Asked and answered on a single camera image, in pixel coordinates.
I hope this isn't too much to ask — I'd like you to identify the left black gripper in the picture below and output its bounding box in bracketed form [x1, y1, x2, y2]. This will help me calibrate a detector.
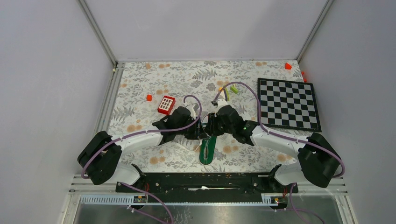
[176, 116, 207, 140]

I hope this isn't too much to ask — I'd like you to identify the green white sneaker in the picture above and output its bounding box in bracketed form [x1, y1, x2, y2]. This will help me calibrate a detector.
[199, 136, 217, 165]

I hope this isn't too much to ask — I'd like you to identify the white shoelace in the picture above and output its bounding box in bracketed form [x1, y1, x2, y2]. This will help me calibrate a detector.
[173, 114, 214, 152]

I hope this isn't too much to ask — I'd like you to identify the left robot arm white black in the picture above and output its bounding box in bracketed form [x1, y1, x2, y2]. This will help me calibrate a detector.
[78, 106, 201, 192]

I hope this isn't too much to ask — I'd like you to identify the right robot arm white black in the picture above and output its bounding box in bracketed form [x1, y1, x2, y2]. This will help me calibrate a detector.
[206, 98, 342, 192]

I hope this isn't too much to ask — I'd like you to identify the red white brick block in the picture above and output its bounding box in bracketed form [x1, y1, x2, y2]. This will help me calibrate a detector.
[157, 96, 176, 115]

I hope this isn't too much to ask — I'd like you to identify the lime green block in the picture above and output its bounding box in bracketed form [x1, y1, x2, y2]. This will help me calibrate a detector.
[230, 84, 239, 94]

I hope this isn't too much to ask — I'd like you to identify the floral patterned table mat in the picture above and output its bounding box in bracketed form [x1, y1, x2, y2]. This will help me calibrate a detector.
[108, 60, 313, 173]

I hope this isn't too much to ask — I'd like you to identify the black white checkerboard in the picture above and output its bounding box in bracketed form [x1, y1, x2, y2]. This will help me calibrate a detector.
[257, 78, 322, 132]

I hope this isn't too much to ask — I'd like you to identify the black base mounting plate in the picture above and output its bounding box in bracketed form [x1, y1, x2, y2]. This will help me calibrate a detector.
[116, 173, 298, 196]

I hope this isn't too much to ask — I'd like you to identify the red block far corner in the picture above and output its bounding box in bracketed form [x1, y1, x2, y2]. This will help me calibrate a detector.
[284, 63, 292, 70]

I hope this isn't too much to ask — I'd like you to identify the left aluminium corner post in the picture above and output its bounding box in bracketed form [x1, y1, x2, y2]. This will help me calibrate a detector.
[77, 0, 118, 68]

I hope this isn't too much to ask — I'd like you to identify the aluminium corner post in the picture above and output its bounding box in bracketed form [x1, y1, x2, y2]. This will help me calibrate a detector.
[296, 0, 335, 63]
[77, 0, 118, 68]

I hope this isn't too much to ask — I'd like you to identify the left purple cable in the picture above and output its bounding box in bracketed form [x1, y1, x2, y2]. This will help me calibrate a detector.
[81, 95, 203, 224]

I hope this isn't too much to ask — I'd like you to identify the aluminium frame rail front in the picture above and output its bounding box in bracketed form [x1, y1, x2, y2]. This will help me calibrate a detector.
[66, 174, 347, 207]

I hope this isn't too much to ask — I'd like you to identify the right aluminium corner post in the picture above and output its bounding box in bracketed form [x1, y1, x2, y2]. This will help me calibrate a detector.
[296, 0, 335, 63]

